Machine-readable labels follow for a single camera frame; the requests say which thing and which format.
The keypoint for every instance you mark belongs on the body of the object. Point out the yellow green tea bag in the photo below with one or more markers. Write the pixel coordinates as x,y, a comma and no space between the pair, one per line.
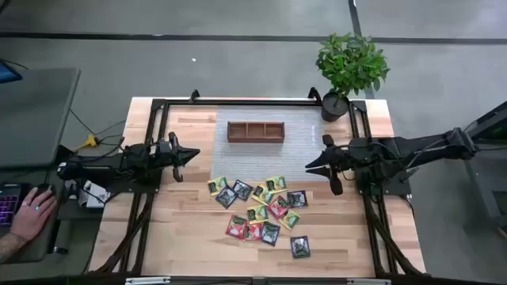
258,214
262,194
276,184
290,219
217,185

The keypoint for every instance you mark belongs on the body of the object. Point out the silver metal bracket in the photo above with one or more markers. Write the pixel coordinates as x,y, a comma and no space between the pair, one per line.
146,281
368,282

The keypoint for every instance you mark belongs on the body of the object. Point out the person's hand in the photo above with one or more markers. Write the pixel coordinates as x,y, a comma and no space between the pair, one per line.
33,213

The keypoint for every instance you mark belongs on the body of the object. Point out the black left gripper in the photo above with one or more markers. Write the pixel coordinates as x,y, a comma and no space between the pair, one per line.
174,160

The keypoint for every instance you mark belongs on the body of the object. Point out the dark blue tea bag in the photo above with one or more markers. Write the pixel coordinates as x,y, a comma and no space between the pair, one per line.
271,234
300,247
242,190
297,199

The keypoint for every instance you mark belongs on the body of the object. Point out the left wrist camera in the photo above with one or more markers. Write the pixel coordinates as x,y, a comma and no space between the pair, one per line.
165,147

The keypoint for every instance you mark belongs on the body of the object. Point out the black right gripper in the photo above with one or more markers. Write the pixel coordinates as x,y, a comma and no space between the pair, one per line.
336,185

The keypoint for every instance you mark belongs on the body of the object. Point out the small grey camera block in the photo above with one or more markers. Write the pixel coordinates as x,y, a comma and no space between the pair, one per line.
259,281

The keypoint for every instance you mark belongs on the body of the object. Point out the grey woven placemat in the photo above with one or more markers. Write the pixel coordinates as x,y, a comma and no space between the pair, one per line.
277,158

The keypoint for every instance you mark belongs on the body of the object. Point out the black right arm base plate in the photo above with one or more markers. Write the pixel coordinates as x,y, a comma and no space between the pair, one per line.
396,186

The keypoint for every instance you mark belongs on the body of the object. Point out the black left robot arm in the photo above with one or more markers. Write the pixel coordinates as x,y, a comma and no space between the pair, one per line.
99,164

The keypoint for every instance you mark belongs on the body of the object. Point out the black metal table frame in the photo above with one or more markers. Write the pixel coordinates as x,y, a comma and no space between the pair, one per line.
237,102

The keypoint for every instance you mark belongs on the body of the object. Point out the person's forearm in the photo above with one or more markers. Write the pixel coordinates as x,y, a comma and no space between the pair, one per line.
10,245

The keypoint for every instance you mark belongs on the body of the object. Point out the red tea bag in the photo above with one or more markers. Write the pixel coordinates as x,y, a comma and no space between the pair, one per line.
253,232
236,226
279,207

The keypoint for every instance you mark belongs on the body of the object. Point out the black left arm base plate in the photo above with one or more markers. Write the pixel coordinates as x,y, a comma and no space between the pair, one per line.
138,188

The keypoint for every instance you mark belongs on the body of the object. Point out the white box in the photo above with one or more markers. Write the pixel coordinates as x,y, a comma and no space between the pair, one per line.
95,196

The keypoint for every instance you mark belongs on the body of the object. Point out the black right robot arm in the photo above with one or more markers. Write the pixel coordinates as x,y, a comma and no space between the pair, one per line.
428,144

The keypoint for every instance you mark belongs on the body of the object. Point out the backlit keyboard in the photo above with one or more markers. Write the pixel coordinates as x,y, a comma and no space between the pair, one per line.
8,206

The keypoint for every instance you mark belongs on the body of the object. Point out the green potted plant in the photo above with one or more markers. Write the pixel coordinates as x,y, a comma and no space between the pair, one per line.
348,63

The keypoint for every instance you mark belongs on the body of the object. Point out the black metal stand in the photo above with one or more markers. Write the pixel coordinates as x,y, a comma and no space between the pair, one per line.
493,118

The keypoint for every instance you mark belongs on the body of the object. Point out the monitor screen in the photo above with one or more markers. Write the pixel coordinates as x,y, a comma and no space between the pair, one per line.
7,73

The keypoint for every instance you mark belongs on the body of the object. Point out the large dark grey desk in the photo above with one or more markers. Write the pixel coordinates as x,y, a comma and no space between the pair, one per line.
35,118

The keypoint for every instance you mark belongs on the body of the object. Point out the wooden three-compartment tray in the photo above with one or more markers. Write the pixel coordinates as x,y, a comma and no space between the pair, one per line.
256,140

